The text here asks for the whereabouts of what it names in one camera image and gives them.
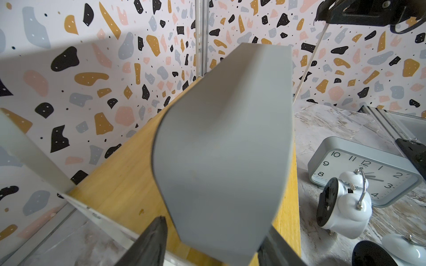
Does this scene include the wooden two-tier shelf white frame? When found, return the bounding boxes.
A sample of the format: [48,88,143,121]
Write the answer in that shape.
[0,23,330,266]

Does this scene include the white twin-bell alarm clock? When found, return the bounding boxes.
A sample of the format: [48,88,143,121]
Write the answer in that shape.
[316,169,372,239]
[352,233,426,266]

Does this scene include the grey rectangular alarm clock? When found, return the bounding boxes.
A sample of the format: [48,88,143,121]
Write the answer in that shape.
[152,43,294,266]
[307,136,423,208]

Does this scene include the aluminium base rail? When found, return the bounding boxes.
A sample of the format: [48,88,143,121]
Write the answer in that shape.
[358,105,426,157]

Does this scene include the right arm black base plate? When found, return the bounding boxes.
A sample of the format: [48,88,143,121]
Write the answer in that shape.
[396,138,426,180]

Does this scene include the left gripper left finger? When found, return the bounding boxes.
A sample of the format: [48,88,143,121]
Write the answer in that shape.
[115,216,168,266]

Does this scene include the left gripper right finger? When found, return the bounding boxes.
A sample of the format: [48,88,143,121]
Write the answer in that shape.
[257,226,306,266]

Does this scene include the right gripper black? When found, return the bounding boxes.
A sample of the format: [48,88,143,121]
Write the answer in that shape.
[315,0,426,34]

